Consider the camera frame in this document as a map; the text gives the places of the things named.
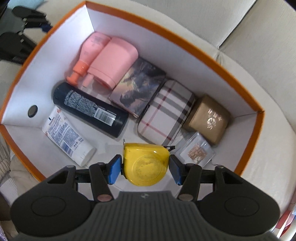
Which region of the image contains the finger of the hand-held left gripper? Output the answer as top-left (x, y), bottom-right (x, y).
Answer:
top-left (0, 32), bottom-right (38, 65)
top-left (11, 6), bottom-right (52, 32)

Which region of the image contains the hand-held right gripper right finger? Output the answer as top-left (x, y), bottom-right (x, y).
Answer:
top-left (169, 155), bottom-right (247, 202)

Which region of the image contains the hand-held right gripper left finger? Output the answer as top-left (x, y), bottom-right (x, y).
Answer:
top-left (45, 154), bottom-right (122, 202)

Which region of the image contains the clear plastic box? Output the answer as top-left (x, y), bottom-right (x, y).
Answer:
top-left (172, 132), bottom-right (216, 168)

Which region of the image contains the yellow tape measure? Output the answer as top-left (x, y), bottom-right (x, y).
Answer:
top-left (121, 138), bottom-right (175, 186)

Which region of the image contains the white tube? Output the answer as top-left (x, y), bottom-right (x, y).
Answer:
top-left (42, 106), bottom-right (97, 167)

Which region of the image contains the gold square box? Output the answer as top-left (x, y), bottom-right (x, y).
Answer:
top-left (181, 95), bottom-right (232, 146)

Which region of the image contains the plaid case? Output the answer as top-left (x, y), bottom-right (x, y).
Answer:
top-left (137, 79), bottom-right (196, 145)

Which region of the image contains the pink pump bottle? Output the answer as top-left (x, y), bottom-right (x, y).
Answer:
top-left (66, 32), bottom-right (111, 86)

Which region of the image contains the black tube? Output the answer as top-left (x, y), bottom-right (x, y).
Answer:
top-left (53, 82), bottom-right (129, 139)

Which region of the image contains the dark picture box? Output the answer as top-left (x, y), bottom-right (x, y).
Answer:
top-left (109, 57), bottom-right (167, 118)

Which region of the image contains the large pink bottle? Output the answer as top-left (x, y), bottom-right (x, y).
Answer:
top-left (81, 37), bottom-right (139, 90)

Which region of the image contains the orange cardboard box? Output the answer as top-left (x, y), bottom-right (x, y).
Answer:
top-left (0, 0), bottom-right (264, 182)

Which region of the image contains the beige knit clothing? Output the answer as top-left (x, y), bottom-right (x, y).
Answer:
top-left (0, 137), bottom-right (40, 209)

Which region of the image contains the pink book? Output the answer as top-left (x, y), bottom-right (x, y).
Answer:
top-left (275, 207), bottom-right (296, 240)

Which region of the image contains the beige fabric sofa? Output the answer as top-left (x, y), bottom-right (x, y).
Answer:
top-left (0, 0), bottom-right (296, 241)

